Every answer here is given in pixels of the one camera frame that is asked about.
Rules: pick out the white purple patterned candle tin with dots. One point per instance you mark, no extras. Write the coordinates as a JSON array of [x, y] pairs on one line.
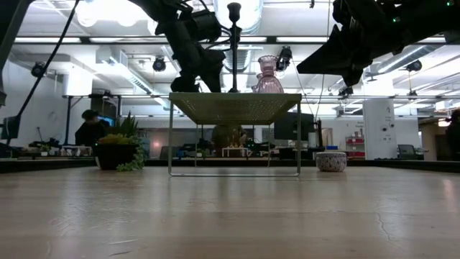
[[330, 162]]

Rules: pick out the person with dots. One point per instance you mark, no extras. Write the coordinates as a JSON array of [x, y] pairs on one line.
[[454, 136], [90, 131], [224, 136]]

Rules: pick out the white round pillar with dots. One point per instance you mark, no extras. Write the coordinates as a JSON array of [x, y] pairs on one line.
[[379, 129]]

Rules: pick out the red storage shelf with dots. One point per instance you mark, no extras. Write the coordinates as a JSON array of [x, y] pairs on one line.
[[355, 147]]

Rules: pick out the green perforated metal shelf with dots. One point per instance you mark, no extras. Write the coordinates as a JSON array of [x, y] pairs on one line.
[[233, 108]]

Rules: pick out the black aluminium table frame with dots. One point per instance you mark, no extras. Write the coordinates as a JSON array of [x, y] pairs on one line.
[[395, 164]]

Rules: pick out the potted succulent plant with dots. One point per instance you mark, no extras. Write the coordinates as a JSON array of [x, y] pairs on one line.
[[115, 156]]

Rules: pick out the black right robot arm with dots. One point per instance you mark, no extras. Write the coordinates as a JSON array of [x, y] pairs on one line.
[[424, 21]]

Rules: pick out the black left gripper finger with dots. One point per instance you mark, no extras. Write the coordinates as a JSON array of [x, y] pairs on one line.
[[185, 84], [212, 81]]

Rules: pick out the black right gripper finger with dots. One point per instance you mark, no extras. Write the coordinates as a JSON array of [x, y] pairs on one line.
[[330, 66], [327, 50]]

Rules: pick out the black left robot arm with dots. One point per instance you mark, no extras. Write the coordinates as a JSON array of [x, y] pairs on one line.
[[161, 9]]

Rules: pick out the black monitor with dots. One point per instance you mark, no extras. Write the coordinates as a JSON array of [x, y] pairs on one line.
[[287, 126]]

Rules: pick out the black ceiling spotlight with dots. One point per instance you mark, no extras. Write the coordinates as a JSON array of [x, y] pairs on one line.
[[285, 57], [37, 70], [159, 64], [414, 65], [345, 93]]

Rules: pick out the silver ceiling air duct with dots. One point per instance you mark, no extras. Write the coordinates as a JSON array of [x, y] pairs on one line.
[[251, 14]]

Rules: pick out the dark computer monitor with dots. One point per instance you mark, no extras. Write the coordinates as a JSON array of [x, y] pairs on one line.
[[10, 127]]

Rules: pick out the pink ribbed glass candle holder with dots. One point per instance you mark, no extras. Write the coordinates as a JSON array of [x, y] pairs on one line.
[[269, 84]]

